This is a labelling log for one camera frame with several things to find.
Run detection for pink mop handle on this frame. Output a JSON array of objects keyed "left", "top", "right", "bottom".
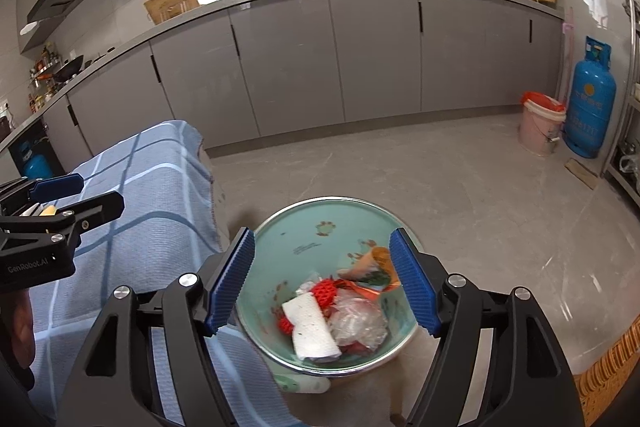
[{"left": 557, "top": 19, "right": 576, "bottom": 108}]

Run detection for wicker basket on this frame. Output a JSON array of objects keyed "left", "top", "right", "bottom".
[{"left": 570, "top": 309, "right": 640, "bottom": 427}]

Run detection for large blue gas cylinder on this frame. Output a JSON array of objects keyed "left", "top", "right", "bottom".
[{"left": 565, "top": 36, "right": 617, "bottom": 158}]

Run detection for flat cardboard piece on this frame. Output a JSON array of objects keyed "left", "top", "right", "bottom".
[{"left": 565, "top": 158, "right": 598, "bottom": 190}]

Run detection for teal trash bin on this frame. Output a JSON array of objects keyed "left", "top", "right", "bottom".
[{"left": 232, "top": 196, "right": 421, "bottom": 395}]

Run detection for clear plastic bag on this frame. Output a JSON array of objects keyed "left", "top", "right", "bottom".
[{"left": 327, "top": 297, "right": 390, "bottom": 350}]

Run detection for pink bucket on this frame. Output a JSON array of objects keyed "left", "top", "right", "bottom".
[{"left": 517, "top": 92, "right": 567, "bottom": 158}]

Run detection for row of condiment bottles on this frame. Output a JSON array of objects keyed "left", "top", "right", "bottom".
[{"left": 27, "top": 43, "right": 63, "bottom": 112}]

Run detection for grey kitchen base cabinets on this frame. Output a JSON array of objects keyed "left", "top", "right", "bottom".
[{"left": 0, "top": 0, "right": 566, "bottom": 188}]

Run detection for person's left hand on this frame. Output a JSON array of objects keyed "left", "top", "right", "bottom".
[{"left": 0, "top": 289, "right": 37, "bottom": 390}]

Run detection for blue gas cylinder under counter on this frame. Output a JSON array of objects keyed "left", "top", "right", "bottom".
[{"left": 10, "top": 138, "right": 51, "bottom": 182}]

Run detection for red bucket liner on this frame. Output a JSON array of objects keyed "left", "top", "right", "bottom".
[{"left": 521, "top": 91, "right": 566, "bottom": 112}]

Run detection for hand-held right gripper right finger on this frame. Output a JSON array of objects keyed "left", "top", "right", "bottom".
[{"left": 389, "top": 227, "right": 586, "bottom": 427}]

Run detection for brown paper wrapper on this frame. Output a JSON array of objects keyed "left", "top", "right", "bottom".
[{"left": 337, "top": 247, "right": 401, "bottom": 293}]

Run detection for wooden cutting board with rack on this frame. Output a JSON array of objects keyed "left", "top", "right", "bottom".
[{"left": 144, "top": 0, "right": 200, "bottom": 25}]

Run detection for metal shelf rack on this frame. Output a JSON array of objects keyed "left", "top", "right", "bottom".
[{"left": 602, "top": 0, "right": 640, "bottom": 195}]

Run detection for orange plastic wrapper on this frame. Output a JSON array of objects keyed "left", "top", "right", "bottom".
[{"left": 340, "top": 279, "right": 386, "bottom": 303}]

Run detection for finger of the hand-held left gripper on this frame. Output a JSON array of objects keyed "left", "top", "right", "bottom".
[
  {"left": 0, "top": 192, "right": 125, "bottom": 249},
  {"left": 0, "top": 173, "right": 85, "bottom": 218}
]

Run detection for blue checked blanket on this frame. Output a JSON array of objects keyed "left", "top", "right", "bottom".
[{"left": 25, "top": 119, "right": 288, "bottom": 427}]

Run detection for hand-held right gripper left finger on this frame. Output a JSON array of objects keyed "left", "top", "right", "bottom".
[{"left": 50, "top": 227, "right": 257, "bottom": 427}]

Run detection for black wok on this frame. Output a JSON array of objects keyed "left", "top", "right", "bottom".
[{"left": 50, "top": 54, "right": 85, "bottom": 84}]

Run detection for white paper towel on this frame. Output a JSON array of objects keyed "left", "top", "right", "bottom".
[{"left": 281, "top": 294, "right": 343, "bottom": 362}]

